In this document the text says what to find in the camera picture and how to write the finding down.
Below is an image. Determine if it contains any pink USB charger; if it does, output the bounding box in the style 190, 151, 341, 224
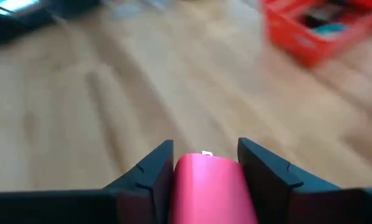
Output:
170, 151, 259, 224

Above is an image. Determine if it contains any red plastic basket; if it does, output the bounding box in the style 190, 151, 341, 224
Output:
260, 0, 372, 68

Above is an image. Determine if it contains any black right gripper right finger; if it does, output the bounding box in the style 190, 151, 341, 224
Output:
237, 138, 372, 224

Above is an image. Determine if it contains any black aluminium table frame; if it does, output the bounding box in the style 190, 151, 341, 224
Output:
0, 0, 103, 47

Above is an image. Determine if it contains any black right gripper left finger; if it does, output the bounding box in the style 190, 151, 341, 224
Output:
0, 139, 175, 224

